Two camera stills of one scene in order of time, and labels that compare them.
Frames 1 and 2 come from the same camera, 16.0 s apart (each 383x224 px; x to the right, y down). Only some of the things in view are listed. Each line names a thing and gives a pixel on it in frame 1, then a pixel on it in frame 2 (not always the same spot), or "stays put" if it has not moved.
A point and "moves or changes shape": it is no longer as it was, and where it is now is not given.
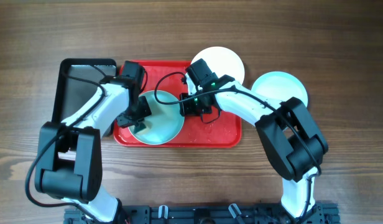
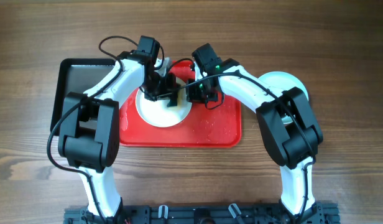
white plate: [222, 61] -> [158, 114]
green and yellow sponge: [139, 127] moves or changes shape
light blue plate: [280, 86] stays put
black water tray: [78, 79] stays put
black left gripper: [124, 121] -> [168, 92]
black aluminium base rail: [320, 213] stays put
